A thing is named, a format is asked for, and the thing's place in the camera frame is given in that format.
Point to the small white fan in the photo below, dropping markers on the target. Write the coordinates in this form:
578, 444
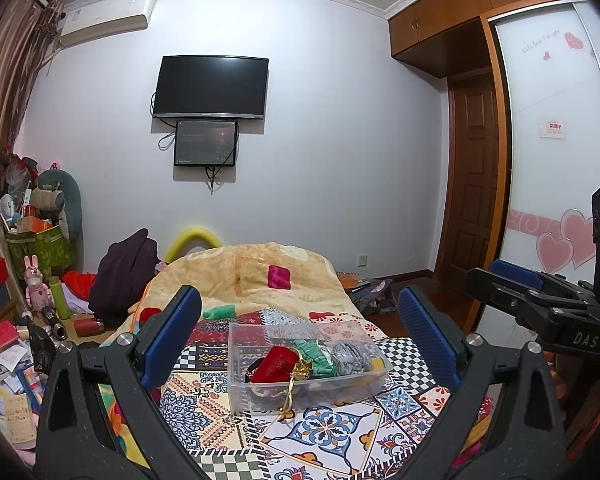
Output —
9, 207

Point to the grey plush toy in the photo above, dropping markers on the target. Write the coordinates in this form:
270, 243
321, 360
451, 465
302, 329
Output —
72, 210

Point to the dark purple jacket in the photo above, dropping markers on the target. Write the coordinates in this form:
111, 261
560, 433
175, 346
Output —
122, 275

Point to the black flashlight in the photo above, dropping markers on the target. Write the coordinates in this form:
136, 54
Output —
54, 324

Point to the colourful patterned mat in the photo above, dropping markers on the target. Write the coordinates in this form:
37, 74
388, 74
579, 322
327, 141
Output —
330, 430

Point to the small white red sticker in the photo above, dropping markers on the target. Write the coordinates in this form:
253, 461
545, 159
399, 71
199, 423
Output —
552, 127

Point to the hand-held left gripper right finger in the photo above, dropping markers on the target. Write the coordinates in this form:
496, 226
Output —
425, 340

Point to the black plastic bag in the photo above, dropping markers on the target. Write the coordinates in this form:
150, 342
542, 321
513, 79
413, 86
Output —
41, 350

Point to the grey purple backpack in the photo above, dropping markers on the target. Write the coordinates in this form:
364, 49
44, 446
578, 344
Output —
375, 297

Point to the orange notebook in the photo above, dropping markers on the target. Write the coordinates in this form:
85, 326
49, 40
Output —
351, 281

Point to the green fabric storage box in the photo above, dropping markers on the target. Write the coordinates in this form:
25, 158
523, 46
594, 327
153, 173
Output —
42, 250

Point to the striped brown curtain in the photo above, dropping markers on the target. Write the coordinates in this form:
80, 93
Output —
5, 110

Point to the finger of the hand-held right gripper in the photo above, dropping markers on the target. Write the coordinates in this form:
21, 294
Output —
517, 272
515, 302

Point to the white wardrobe sliding door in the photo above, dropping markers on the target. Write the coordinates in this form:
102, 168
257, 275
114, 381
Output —
545, 185

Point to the red velvet pouch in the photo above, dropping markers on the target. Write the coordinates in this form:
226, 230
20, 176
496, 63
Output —
275, 365

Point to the white wall socket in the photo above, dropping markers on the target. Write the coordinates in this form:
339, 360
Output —
362, 260

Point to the green socks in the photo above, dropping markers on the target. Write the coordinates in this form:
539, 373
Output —
315, 360

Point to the wooden overhead cabinet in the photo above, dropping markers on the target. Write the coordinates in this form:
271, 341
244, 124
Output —
455, 15

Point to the pile of papers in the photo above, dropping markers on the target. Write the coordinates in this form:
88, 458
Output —
15, 405

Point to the small black wall monitor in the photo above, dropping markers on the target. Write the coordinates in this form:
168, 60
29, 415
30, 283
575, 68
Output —
205, 142

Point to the red thermos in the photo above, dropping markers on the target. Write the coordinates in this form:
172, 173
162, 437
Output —
87, 327

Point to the clear plastic storage box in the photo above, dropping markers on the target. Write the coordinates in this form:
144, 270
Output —
260, 340

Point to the large black wall television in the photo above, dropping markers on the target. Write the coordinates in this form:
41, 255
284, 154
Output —
210, 87

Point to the grey roll cushion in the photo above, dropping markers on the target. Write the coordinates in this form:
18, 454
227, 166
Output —
47, 199

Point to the green bottle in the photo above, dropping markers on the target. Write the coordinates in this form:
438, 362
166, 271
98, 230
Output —
60, 300

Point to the brown wooden door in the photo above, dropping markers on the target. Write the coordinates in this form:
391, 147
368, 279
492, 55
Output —
472, 175

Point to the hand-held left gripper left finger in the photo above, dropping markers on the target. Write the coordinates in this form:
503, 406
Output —
172, 330

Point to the yellow quilt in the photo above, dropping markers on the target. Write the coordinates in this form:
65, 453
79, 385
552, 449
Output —
230, 275

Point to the red cloth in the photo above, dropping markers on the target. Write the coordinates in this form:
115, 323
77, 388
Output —
80, 282

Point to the pink bunny toy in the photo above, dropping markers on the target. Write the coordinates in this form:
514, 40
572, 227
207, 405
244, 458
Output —
36, 290

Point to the yellow foam tube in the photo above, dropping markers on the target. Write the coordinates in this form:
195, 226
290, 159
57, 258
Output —
187, 237

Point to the white air conditioner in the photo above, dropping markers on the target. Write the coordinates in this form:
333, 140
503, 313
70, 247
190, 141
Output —
105, 17

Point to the grey knit socks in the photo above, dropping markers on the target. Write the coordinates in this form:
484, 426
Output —
352, 357

